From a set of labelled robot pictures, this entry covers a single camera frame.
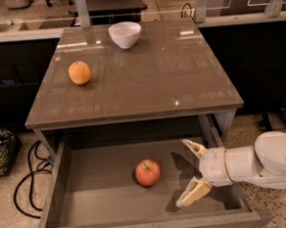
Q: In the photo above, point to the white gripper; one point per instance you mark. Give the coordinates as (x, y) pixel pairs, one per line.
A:
(212, 166)

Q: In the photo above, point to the grey counter cabinet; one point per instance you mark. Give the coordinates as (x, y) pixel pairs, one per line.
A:
(170, 71)

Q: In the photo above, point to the white ceramic bowl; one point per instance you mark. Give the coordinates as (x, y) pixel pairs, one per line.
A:
(125, 35)

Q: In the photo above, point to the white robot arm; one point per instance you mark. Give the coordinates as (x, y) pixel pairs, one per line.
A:
(262, 164)

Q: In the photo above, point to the dark basket with items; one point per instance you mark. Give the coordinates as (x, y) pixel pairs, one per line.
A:
(9, 150)

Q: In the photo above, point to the orange fruit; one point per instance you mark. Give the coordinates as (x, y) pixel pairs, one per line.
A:
(79, 73)

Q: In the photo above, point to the black stand leg with caster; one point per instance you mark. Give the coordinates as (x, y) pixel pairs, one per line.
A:
(265, 123)

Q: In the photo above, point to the grey open drawer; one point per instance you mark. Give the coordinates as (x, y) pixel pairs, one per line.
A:
(93, 183)

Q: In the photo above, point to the red apple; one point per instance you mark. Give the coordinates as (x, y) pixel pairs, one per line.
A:
(147, 172)

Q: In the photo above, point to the dark background table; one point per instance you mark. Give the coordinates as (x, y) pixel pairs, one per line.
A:
(115, 11)

